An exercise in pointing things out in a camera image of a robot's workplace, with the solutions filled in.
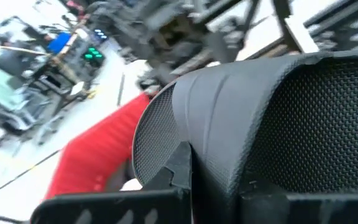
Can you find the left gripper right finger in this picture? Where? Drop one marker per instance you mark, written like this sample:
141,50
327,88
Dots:
306,210

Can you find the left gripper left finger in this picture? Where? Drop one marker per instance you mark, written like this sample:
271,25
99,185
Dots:
120,208

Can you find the pale pink foam slide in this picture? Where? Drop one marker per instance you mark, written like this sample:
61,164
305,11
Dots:
131,185

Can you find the dark grey mesh shoe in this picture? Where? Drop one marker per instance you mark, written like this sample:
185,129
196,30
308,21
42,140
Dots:
222,118

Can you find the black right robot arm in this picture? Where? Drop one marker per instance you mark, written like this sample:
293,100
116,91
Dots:
166,40

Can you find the large red plastic bin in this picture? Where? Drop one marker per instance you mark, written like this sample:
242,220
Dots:
98,149

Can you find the device with green lights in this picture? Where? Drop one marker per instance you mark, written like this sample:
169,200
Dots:
93,56

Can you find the blue object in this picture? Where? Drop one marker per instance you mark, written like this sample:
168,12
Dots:
58,43

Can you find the black slotted equipment rack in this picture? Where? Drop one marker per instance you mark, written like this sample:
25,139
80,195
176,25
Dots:
343,25

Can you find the black aluminium frame post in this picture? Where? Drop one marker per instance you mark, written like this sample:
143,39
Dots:
286,25

